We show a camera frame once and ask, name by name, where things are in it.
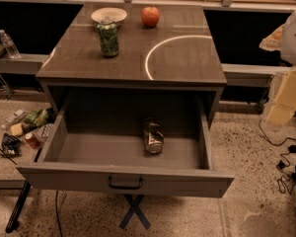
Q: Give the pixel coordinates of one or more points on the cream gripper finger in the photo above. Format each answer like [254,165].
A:
[273,41]
[283,105]

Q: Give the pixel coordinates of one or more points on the orange soda can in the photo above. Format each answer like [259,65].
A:
[153,136]

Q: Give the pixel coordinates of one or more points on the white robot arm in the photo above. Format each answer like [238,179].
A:
[287,53]

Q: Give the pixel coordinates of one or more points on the grey wooden cabinet counter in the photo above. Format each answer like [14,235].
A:
[178,54]

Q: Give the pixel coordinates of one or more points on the open grey top drawer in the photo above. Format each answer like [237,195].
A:
[100,133]

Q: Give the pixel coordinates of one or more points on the small red can on floor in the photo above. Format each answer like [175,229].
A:
[32,140]

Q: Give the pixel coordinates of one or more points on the red apple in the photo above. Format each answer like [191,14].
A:
[150,16]

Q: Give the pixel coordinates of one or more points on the green glass jar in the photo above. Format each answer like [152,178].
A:
[107,31]

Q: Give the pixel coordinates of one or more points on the white ceramic bowl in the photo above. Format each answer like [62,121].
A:
[117,14]

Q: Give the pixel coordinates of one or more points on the green snack bag on floor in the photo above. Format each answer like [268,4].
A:
[37,118]

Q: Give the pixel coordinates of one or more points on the clear plastic water bottle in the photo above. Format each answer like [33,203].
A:
[9,45]

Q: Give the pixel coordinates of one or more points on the yellow sponge on floor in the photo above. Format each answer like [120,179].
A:
[16,129]

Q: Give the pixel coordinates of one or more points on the black snack bag on floor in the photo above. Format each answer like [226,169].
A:
[10,145]

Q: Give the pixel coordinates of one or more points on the black pole left floor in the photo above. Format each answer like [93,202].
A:
[13,222]

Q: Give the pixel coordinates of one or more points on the black drawer handle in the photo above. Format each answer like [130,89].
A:
[125,184]

